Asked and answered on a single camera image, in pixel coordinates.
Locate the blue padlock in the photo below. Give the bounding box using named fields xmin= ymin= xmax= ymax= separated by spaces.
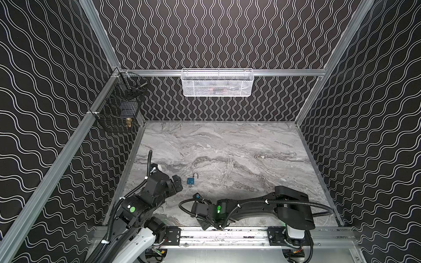
xmin=187 ymin=172 xmax=199 ymax=186

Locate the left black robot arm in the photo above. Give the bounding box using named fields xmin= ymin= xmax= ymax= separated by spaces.
xmin=86 ymin=164 xmax=183 ymax=263

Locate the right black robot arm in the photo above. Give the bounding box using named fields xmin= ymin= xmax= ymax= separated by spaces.
xmin=187 ymin=186 xmax=315 ymax=248

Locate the brass padlock in basket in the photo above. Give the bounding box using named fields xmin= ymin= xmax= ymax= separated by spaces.
xmin=126 ymin=118 xmax=133 ymax=128

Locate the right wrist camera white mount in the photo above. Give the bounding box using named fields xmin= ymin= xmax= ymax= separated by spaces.
xmin=193 ymin=193 xmax=203 ymax=202

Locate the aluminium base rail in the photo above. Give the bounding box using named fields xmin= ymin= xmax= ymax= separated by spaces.
xmin=160 ymin=227 xmax=356 ymax=249

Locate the left black corrugated cable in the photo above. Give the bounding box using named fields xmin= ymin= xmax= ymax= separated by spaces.
xmin=88 ymin=150 xmax=153 ymax=263

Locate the black wire wall basket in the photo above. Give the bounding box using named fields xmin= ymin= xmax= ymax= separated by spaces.
xmin=93 ymin=69 xmax=149 ymax=134

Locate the white mesh wall basket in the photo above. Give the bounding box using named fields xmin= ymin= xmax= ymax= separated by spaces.
xmin=180 ymin=68 xmax=254 ymax=97

